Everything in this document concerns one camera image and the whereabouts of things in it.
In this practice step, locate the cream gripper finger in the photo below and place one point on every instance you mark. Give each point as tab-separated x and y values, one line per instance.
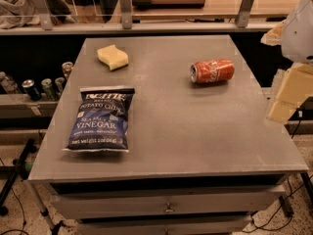
291	88
274	36

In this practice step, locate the left metal rail bracket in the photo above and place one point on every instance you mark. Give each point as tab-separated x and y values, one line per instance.
44	14

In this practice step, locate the plastic water bottle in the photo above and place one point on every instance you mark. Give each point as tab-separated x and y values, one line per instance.
8	83

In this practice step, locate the green soda can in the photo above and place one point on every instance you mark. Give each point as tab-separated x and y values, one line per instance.
49	89

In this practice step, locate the yellow sponge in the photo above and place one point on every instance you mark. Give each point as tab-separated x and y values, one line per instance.
113	57

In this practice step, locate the black tripod stand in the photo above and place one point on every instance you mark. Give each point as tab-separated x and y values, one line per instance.
10	173

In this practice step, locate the silver soda can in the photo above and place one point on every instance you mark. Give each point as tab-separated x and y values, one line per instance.
60	83

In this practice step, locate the lower drawer with handle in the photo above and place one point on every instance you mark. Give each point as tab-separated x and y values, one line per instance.
199	225

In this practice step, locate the drawer with handle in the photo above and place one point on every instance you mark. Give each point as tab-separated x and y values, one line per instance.
199	225
205	200

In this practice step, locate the upper drawer with handle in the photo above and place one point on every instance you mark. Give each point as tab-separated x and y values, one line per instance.
205	200

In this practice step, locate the grey drawer cabinet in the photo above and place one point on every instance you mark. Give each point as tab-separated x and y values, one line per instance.
181	134

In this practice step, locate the red coke can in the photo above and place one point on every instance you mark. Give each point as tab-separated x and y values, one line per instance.
212	71

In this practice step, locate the blue soda can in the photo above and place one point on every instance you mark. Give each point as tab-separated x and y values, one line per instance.
31	90

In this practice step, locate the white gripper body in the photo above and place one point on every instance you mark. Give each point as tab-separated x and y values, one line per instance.
299	33

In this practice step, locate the right metal rail bracket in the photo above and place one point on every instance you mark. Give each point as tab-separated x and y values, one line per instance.
243	14

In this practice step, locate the blue potato chips bag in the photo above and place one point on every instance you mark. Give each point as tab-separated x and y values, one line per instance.
102	119

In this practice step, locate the orange soda can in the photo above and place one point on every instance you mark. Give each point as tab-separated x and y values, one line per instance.
67	68

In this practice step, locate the middle metal rail bracket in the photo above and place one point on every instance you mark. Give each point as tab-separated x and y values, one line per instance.
126	13

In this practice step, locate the metal rail bracket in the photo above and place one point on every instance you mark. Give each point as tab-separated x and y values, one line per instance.
126	13
243	14
44	14

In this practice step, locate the grey cloth pile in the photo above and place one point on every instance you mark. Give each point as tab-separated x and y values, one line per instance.
18	13

